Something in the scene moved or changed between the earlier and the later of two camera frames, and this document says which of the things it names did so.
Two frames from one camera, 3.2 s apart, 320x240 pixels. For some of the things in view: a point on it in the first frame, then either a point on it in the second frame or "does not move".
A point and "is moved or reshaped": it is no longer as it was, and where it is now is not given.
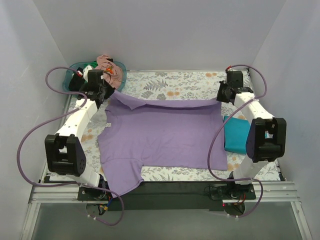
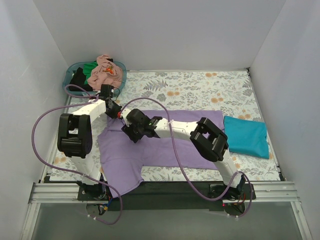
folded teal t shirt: (236, 131) does not move
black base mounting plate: (154, 195) does not move
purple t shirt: (134, 133) is moved or reshaped
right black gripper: (222, 92) → (131, 130)
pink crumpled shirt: (112, 73) does not move
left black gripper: (104, 90) → (113, 110)
